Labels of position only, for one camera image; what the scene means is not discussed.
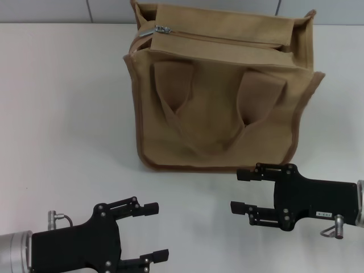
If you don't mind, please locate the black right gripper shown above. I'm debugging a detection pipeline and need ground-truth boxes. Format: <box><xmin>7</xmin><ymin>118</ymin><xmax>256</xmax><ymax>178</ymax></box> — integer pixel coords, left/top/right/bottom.
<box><xmin>230</xmin><ymin>162</ymin><xmax>358</xmax><ymax>231</ymax></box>

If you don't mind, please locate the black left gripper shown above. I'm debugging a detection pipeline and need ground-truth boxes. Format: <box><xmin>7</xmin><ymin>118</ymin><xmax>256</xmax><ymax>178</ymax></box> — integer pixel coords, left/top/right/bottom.
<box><xmin>30</xmin><ymin>196</ymin><xmax>169</xmax><ymax>273</ymax></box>

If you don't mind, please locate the khaki canvas food bag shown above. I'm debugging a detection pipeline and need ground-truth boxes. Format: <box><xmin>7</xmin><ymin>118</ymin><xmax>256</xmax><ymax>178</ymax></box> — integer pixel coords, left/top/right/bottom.
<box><xmin>122</xmin><ymin>0</ymin><xmax>326</xmax><ymax>173</ymax></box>

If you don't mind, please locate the silver metal zipper pull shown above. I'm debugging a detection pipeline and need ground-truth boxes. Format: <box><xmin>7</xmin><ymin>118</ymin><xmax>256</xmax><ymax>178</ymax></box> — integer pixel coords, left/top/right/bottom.
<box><xmin>139</xmin><ymin>24</ymin><xmax>173</xmax><ymax>38</ymax></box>

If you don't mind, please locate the left gripper cable with plug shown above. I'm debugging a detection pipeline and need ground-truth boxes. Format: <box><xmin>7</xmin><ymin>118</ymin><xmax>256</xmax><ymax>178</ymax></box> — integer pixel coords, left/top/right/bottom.
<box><xmin>47</xmin><ymin>209</ymin><xmax>75</xmax><ymax>228</ymax></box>

